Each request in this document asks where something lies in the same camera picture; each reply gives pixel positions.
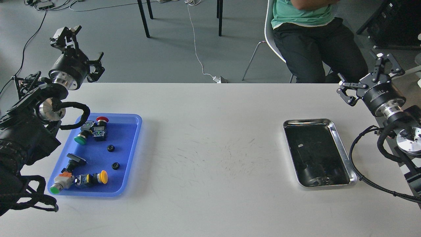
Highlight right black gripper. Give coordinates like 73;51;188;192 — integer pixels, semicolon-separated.
336;53;406;117

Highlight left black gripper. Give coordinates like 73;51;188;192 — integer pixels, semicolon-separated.
49;25;105;90

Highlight small black gear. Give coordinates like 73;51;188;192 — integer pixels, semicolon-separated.
107;145;115;152
111;162;120;171

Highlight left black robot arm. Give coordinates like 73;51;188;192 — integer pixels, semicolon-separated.
0;25;104;215

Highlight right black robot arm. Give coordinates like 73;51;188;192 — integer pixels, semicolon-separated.
337;53;420;203

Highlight black equipment case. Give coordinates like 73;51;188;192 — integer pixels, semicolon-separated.
356;0;421;50

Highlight power strip on floor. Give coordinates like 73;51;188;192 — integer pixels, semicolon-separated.
24;0;54;11

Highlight seated person green shirt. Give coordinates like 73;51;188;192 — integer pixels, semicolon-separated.
271;0;368;84

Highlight steel metal tray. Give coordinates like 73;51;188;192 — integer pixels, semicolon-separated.
283;118;358;190

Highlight blue plastic tray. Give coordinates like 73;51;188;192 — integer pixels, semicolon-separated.
48;113;142;197

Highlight white chair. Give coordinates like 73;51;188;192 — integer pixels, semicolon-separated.
242;0;333;83

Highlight green grey push button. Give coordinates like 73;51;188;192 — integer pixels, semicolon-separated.
49;171;75;195

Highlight black table legs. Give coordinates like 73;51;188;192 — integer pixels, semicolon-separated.
136;0;224;38

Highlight black floor cable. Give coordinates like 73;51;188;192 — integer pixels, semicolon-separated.
0;10;49;96

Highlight red push button switch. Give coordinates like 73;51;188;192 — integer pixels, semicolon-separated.
92;117;109;142

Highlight green push button switch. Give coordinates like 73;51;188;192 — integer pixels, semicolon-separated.
74;120;96;145

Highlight black selector switch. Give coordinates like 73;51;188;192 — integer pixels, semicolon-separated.
61;153;87;173

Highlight yellow push button switch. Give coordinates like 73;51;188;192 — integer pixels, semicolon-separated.
74;171;108;188

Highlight white floor cable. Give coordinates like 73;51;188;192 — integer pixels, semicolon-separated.
186;0;228;83

